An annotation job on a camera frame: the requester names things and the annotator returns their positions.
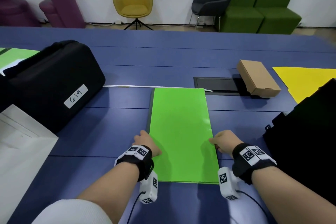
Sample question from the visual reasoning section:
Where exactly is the person's left hand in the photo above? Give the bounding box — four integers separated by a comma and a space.
132, 129, 162, 158

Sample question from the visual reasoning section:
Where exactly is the person's right hand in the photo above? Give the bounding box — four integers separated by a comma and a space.
209, 129, 243, 158

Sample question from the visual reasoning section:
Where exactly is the green folder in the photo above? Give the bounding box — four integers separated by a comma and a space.
0, 47, 40, 75
146, 87, 220, 185

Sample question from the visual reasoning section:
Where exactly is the yellow folder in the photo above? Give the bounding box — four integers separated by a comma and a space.
272, 66, 336, 104

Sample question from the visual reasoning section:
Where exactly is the person's right forearm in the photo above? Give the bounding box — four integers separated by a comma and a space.
251, 166, 336, 224

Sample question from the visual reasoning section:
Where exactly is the person's left forearm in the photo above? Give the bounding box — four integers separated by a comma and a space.
76, 163, 140, 224

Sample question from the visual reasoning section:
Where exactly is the brown cardboard box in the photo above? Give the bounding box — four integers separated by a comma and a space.
236, 59, 282, 98

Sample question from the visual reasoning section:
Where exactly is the black fabric bag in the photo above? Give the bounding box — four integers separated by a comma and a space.
262, 78, 336, 206

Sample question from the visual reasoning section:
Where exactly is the black case with white label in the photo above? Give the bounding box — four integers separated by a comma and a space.
0, 40, 106, 134

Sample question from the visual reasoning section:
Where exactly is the open white box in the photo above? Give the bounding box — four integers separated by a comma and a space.
0, 104, 59, 224

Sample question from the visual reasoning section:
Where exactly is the green sofa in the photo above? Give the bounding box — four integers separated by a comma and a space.
219, 0, 302, 35

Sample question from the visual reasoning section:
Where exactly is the black armchair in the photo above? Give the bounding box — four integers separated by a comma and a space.
188, 0, 239, 33

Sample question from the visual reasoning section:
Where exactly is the tall purple stool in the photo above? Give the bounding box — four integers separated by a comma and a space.
45, 0, 86, 29

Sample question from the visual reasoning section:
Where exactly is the low purple stool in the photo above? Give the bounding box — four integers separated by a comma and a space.
38, 0, 65, 28
0, 0, 41, 27

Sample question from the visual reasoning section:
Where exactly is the black left wrist strap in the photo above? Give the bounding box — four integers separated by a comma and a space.
114, 145, 155, 182

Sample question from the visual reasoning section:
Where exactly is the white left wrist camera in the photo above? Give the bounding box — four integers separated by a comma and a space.
139, 170, 159, 205

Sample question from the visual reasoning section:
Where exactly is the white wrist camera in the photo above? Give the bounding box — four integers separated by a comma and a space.
217, 166, 241, 201
139, 170, 159, 205

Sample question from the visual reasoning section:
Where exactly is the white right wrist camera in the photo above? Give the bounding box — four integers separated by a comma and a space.
217, 166, 241, 201

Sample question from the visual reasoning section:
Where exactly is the black left camera cable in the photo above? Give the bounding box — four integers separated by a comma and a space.
127, 191, 146, 224

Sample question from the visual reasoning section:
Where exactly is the black camera cable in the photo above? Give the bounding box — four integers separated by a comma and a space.
236, 189, 271, 224
127, 191, 146, 224

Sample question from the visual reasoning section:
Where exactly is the black right camera cable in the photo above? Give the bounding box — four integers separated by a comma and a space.
236, 189, 271, 224

